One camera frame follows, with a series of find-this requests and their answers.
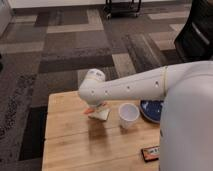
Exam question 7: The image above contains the orange carrot-like pepper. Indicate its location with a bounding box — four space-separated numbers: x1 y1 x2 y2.
83 102 107 115

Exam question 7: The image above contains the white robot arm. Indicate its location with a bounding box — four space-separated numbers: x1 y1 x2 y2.
78 60 213 171

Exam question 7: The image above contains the white sponge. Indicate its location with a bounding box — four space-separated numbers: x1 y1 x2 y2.
88 108 110 121

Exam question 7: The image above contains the white paper cup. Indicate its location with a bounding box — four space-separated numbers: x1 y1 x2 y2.
118 103 140 129

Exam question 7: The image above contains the dark blue plate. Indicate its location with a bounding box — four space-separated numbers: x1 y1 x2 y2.
139 100 163 124

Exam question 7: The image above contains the black wheeled cart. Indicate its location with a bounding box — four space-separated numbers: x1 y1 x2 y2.
103 0 142 19

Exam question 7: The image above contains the dark snack box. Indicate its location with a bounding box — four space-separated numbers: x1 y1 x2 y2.
141 146 160 162

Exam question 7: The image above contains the black office chair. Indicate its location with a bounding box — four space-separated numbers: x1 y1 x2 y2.
174 0 213 62

